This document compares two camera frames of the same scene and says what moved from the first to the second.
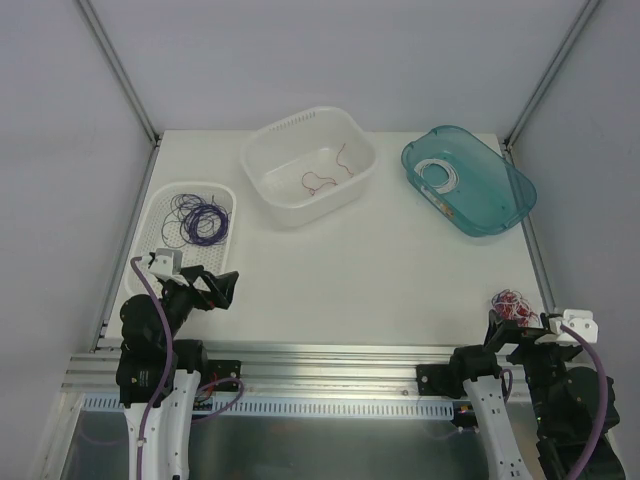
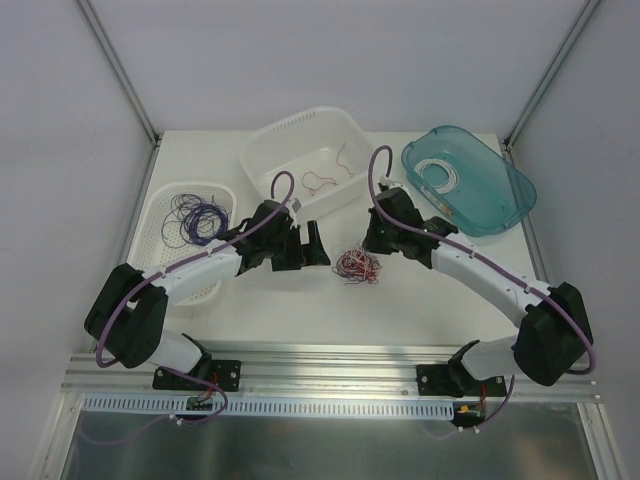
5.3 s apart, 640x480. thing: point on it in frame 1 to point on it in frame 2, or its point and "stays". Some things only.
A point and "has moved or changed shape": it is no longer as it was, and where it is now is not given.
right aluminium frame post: (545, 80) stays
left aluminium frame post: (120, 72) stays
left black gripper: (197, 288) to (296, 248)
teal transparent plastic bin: (466, 182) stays
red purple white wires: (510, 305) has moved or changed shape
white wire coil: (453, 176) stays
